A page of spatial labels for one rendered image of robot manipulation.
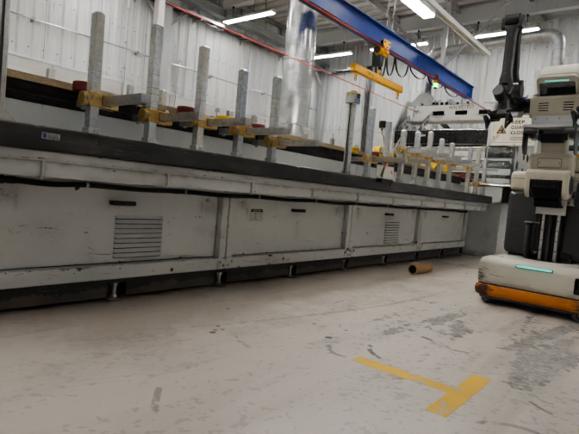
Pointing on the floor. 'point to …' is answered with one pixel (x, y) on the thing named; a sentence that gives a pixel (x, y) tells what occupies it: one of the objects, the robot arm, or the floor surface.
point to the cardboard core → (420, 268)
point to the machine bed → (188, 220)
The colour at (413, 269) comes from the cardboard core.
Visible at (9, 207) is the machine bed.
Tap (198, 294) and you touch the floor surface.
